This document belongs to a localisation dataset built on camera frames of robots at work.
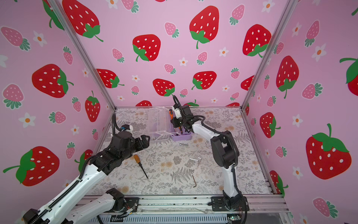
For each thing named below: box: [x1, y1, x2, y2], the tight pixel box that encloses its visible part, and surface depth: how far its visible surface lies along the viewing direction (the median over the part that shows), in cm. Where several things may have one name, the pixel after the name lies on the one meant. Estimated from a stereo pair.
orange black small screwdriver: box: [168, 109, 174, 122], surface depth 95 cm
